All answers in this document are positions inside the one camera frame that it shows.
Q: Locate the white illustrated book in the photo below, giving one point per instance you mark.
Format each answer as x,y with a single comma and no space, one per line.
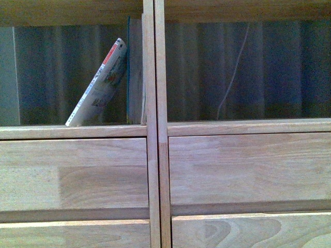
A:
103,86

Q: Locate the left wooden shelf cabinet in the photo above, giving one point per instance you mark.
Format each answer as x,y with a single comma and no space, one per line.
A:
131,116

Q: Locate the wooden shelf cabinet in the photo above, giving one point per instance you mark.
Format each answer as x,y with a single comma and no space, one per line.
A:
194,12
131,116

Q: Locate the right wooden shelf cabinet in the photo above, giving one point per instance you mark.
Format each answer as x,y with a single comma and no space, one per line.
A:
194,12

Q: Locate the grey pleated curtain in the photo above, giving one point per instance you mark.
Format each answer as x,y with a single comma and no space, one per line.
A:
214,71

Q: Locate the upper left wooden drawer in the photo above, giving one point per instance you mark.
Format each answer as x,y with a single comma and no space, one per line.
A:
74,174

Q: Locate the wooden drawer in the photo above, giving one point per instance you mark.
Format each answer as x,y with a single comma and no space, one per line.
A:
74,174
226,169
100,233
310,229

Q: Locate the lower left wooden drawer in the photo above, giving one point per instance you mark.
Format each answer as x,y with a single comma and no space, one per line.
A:
100,233

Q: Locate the upper right wooden drawer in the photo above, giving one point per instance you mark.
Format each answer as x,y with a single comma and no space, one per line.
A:
226,169

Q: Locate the lower right wooden drawer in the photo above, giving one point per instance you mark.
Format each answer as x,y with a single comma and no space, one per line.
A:
310,229

